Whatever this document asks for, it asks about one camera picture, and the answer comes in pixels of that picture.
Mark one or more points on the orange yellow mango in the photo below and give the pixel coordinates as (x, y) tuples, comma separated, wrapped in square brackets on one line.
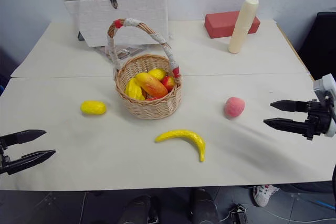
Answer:
[(153, 86)]

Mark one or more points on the pink peach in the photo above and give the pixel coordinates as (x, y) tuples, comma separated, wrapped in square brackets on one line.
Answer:
[(234, 106)]

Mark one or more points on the yellow ridged starfruit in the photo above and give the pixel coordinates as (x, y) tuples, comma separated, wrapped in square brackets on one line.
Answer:
[(134, 90)]

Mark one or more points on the white lidded box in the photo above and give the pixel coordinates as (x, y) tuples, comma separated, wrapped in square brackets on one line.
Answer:
[(115, 9)]

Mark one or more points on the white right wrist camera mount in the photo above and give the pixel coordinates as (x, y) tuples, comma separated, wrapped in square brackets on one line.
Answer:
[(325, 82)]

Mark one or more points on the red foam brick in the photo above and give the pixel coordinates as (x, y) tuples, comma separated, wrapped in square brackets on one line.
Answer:
[(223, 24)]

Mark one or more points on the blue rod on floor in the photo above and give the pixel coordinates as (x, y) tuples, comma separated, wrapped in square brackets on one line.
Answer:
[(321, 203)]

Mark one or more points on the dark rounded shape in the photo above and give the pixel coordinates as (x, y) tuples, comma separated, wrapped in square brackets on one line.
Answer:
[(203, 205)]

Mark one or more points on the small red fruit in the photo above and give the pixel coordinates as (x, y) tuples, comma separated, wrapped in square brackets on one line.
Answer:
[(151, 98)]

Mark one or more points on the small yellow lemon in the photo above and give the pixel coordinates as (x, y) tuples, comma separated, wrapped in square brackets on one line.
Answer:
[(157, 73)]

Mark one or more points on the black device on floor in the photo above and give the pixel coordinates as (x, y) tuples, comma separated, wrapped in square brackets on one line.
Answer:
[(239, 214)]

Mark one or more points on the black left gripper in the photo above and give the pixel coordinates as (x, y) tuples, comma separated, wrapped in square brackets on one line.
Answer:
[(3, 159)]

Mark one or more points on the white patterned sneaker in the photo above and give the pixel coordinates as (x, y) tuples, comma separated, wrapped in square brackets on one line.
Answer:
[(263, 193)]

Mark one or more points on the yellow oval lemon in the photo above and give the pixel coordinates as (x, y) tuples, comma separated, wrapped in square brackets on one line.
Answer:
[(93, 107)]

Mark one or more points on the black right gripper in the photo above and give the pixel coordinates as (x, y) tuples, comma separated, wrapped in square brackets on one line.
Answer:
[(319, 121)]

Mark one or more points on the yellow banana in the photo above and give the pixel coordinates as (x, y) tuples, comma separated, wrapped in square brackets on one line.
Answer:
[(190, 137)]

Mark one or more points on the red yellow apple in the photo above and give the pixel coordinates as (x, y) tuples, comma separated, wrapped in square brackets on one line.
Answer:
[(168, 82)]

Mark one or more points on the cream foam cylinder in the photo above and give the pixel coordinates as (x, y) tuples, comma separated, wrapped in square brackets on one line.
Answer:
[(242, 24)]

